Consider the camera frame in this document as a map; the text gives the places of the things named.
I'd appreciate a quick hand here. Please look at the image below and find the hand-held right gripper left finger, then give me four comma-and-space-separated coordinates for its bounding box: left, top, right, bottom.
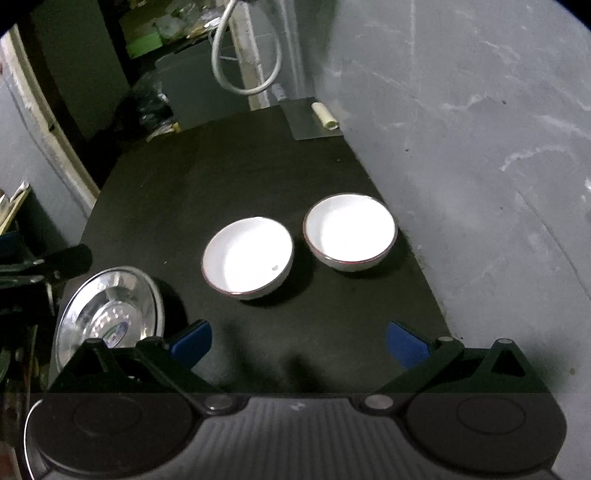
48, 319, 238, 414

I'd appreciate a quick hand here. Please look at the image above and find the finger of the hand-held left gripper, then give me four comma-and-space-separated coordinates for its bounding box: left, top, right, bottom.
25, 244, 94, 283

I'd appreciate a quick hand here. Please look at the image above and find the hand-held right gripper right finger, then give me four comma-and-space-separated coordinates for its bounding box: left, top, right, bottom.
359, 322, 552, 414

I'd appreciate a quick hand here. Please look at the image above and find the steel plate with sticker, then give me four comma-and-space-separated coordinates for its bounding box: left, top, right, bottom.
52, 266, 166, 371

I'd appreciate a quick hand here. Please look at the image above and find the white ceramic bowl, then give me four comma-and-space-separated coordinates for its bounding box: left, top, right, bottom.
302, 193, 399, 273
202, 216, 295, 301

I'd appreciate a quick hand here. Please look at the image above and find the wooden shelf board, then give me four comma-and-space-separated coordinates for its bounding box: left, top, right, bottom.
0, 184, 31, 234

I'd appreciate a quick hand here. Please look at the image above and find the black plastic bag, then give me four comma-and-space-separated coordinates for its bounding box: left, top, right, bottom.
115, 69, 182, 141

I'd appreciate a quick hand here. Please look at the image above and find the dark cabinet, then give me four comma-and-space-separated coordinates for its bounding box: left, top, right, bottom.
154, 41, 251, 131

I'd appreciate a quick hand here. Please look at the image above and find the green box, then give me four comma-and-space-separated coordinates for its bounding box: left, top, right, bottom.
126, 31, 163, 59

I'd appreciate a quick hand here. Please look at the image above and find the cluttered storage shelf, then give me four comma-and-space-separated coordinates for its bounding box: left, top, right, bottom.
117, 0, 232, 51

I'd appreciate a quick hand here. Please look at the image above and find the cream door frame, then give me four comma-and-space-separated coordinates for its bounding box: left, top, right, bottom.
0, 22, 101, 219

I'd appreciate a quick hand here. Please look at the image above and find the cleaver with cream handle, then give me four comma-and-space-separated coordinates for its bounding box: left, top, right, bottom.
282, 97, 345, 141

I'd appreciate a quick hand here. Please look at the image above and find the white hose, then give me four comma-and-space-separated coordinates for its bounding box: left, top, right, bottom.
211, 0, 283, 97

